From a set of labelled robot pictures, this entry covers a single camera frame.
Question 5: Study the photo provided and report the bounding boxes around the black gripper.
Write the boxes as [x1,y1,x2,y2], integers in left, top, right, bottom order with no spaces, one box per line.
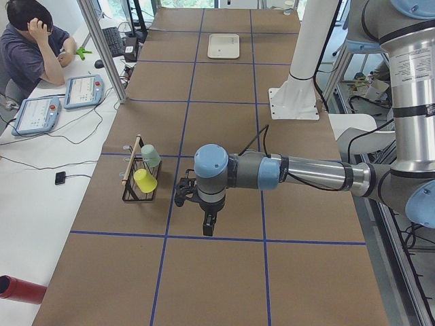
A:
[199,200,224,236]

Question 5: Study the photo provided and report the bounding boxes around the green cup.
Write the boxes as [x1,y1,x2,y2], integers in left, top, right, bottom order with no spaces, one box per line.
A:
[141,144,161,168]

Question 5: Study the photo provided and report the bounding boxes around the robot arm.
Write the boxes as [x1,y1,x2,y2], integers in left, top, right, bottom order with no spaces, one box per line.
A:
[194,1,434,236]

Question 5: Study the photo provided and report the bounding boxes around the yellow cup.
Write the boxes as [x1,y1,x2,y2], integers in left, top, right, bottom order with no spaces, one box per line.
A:
[133,168,158,194]

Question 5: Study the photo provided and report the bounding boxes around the cream rabbit tray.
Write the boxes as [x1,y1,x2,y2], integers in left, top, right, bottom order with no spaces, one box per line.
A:
[207,33,240,59]

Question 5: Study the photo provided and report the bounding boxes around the paper cup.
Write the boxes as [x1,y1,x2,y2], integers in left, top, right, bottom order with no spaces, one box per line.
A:
[283,0,295,16]

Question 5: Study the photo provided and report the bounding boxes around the black small device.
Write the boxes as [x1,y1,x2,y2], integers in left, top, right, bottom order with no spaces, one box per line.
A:
[54,171,67,185]

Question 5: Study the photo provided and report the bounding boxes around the white chair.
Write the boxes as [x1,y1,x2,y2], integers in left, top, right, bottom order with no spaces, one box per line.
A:
[328,113,396,154]

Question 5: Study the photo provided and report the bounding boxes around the blue teach pendant far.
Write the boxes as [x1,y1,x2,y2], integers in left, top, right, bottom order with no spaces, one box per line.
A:
[63,75,104,109]

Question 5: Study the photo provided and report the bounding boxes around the blue teach pendant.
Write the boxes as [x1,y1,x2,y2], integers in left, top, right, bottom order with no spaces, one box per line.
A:
[63,75,104,109]
[12,96,61,136]

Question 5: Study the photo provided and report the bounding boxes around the blue teach pendant near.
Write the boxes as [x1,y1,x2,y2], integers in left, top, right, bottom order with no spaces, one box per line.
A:
[12,96,61,136]

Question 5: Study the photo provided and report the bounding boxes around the black keyboard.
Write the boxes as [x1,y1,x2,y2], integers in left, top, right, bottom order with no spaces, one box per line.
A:
[102,27,124,57]

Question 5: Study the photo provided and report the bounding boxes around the red bottle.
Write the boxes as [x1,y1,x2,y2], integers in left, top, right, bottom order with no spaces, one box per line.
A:
[1,275,47,304]

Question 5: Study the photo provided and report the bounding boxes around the seated person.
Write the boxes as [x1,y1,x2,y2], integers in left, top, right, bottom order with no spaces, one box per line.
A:
[1,1,77,97]

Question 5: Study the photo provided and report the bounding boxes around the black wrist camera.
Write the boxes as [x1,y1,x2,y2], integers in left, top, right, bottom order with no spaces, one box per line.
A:
[174,169,200,207]

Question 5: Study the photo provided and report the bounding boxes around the black wire cup rack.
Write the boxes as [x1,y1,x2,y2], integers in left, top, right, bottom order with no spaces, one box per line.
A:
[121,134,162,202]

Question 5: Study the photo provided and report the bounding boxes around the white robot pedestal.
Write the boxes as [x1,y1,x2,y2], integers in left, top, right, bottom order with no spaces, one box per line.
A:
[268,0,341,121]

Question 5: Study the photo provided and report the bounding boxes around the aluminium frame post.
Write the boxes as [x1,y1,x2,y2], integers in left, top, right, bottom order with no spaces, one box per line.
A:
[77,0,127,104]

